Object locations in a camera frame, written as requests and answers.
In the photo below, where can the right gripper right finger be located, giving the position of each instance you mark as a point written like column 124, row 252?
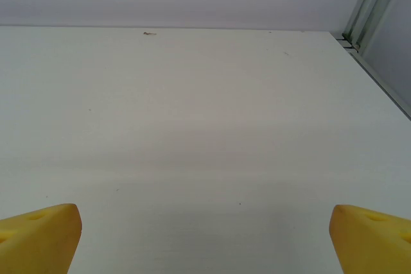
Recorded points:
column 372, row 245

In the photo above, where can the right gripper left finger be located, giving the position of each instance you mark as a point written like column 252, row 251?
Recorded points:
column 38, row 242

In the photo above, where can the aluminium frame post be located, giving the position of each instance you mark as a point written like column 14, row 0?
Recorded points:
column 369, row 7

